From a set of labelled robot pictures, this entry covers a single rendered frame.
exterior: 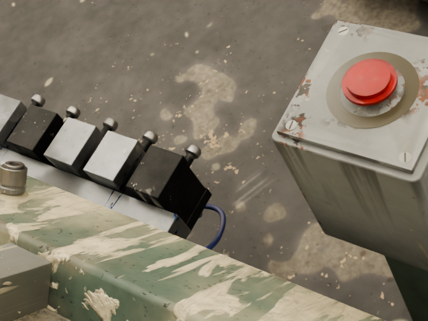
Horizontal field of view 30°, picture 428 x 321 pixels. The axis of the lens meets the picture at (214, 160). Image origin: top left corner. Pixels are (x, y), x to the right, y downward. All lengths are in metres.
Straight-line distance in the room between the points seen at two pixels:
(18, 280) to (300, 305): 0.22
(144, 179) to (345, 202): 0.26
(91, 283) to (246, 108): 1.23
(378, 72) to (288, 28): 1.35
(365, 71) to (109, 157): 0.37
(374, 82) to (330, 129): 0.05
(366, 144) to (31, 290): 0.28
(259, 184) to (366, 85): 1.14
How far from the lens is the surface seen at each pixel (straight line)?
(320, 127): 0.59
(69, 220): 0.72
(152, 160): 0.84
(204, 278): 0.64
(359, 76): 0.59
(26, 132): 0.96
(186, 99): 1.91
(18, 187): 0.76
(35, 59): 2.23
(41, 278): 0.65
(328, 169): 0.60
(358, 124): 0.58
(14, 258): 0.66
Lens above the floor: 1.41
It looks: 52 degrees down
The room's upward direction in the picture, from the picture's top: 35 degrees counter-clockwise
